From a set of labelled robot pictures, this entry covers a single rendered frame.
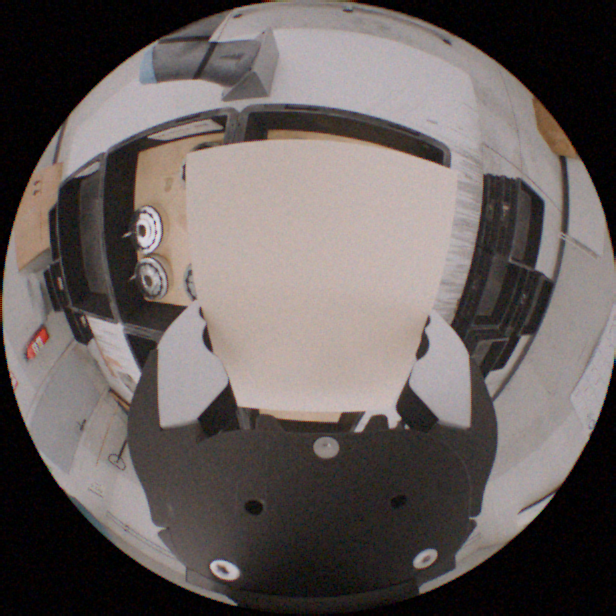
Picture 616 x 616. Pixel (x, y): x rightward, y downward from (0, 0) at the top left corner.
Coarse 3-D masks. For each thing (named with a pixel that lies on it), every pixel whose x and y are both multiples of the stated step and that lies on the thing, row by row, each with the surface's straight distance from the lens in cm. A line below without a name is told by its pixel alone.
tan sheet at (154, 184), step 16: (176, 144) 48; (192, 144) 46; (144, 160) 54; (160, 160) 50; (176, 160) 47; (144, 176) 53; (160, 176) 49; (176, 176) 47; (144, 192) 52; (160, 192) 49; (176, 192) 46; (176, 208) 46; (176, 224) 47; (176, 240) 48; (144, 256) 55; (176, 256) 49; (176, 272) 50; (176, 288) 52; (176, 304) 54
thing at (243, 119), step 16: (240, 112) 32; (256, 112) 32; (272, 112) 32; (288, 112) 31; (304, 112) 31; (320, 112) 31; (336, 112) 31; (352, 112) 31; (240, 128) 31; (384, 128) 32; (400, 128) 33; (432, 144) 34; (448, 160) 35
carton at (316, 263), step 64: (192, 192) 10; (256, 192) 9; (320, 192) 9; (384, 192) 9; (448, 192) 11; (192, 256) 11; (256, 256) 10; (320, 256) 9; (384, 256) 10; (256, 320) 11; (320, 320) 11; (384, 320) 11; (256, 384) 14; (320, 384) 14; (384, 384) 15
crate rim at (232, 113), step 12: (216, 108) 34; (228, 108) 34; (168, 120) 39; (180, 120) 37; (192, 120) 36; (228, 120) 33; (144, 132) 42; (156, 132) 40; (228, 132) 32; (120, 144) 47; (228, 144) 31; (108, 156) 50; (108, 264) 50; (108, 276) 51; (120, 312) 54; (132, 324) 52
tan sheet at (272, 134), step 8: (272, 136) 40; (280, 136) 40; (288, 136) 40; (296, 136) 40; (304, 136) 40; (312, 136) 40; (320, 136) 40; (328, 136) 40; (336, 136) 40; (360, 144) 40; (368, 144) 41; (376, 144) 41; (400, 152) 43
